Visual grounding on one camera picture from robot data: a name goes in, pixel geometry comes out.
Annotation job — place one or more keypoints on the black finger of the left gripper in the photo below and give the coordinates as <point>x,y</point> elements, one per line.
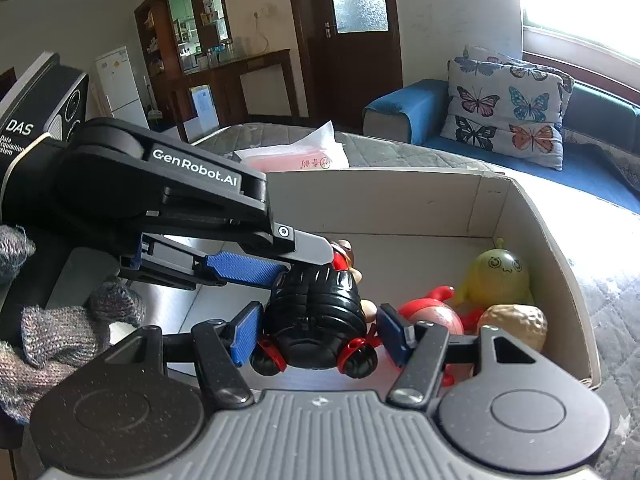
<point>284,243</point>

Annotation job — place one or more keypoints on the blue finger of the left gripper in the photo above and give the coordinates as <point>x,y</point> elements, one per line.
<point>228,267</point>

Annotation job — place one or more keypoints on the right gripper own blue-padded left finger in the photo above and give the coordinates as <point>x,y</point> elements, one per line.
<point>221,348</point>

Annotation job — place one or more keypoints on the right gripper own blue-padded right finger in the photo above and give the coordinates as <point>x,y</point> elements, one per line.
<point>419,351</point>

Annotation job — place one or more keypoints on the red round toy figure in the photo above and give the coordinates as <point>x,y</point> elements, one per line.
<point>433,308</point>

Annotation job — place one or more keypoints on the black-haired doll figure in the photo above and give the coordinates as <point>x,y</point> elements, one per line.
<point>315,319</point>

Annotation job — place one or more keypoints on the orange peanut-shaped toy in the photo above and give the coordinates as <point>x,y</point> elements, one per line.
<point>527,323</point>

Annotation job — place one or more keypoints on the grey knitted gloved hand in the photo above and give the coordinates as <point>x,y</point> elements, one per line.
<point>42,346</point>

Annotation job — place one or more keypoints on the pink tissue pack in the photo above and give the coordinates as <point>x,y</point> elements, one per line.
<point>316,151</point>

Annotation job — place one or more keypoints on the green pear toy figure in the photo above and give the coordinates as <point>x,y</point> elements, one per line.
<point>496,276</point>

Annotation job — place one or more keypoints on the grey cardboard storage box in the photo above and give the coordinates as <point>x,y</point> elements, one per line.
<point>414,230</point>

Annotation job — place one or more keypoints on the white refrigerator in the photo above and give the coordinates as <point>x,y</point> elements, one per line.
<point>119,89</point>

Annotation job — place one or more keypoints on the blue sofa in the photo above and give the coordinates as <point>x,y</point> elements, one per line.
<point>595,149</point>

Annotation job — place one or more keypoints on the dark wooden cabinet shelf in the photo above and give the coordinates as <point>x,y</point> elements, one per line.
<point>187,46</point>

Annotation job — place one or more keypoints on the dark wooden door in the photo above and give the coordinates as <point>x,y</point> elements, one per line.
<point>350,55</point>

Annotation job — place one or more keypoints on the butterfly print cushion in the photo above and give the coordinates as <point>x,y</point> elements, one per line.
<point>508,107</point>

